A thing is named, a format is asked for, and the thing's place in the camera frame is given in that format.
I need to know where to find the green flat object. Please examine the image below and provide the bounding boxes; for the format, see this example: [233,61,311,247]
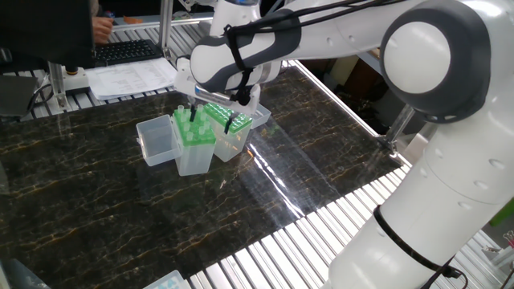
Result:
[489,200,514,228]

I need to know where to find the beige cardboard panel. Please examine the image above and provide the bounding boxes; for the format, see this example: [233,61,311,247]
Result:
[328,54,360,88]

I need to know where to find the diagonal aluminium strut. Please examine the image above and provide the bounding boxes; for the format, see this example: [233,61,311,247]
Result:
[377,104,417,154]

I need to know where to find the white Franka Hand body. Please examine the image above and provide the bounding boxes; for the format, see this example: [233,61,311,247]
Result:
[174,58,261,117]

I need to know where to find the black camera cable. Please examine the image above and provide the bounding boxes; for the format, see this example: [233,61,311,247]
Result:
[222,0,402,108]

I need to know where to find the black keyboard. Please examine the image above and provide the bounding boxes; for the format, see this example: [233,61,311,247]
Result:
[93,39,165,68]

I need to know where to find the black marble pattern board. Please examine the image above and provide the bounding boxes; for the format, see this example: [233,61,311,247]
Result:
[0,65,405,289]

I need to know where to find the clear tip box green rack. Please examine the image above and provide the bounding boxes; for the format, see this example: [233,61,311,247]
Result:
[135,108,218,177]
[203,102,272,164]

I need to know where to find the grey rounded object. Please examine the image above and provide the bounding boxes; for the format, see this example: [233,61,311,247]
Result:
[0,258,51,289]

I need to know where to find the black flat box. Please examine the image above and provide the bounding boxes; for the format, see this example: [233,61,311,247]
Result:
[0,74,40,118]

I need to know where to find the tall aluminium frame post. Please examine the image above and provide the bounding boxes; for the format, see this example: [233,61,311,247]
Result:
[157,0,175,61]

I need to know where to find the black computer monitor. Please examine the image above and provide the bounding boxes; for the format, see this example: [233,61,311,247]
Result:
[0,0,96,70]

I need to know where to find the black arm strap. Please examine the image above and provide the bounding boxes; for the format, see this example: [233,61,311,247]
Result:
[372,205,469,289]

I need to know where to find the white paper stack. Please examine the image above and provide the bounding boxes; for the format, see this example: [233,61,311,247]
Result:
[84,57,180,102]

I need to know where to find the bare person hand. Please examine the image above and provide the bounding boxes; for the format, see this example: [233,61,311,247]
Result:
[91,15,116,44]

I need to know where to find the short aluminium frame post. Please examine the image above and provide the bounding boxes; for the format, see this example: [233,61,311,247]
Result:
[47,62,69,113]

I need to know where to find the white stand base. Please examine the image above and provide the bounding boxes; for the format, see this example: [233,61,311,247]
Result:
[63,66,92,97]

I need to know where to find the clear tip box blue rack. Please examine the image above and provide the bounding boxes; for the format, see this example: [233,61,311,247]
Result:
[143,269,190,289]

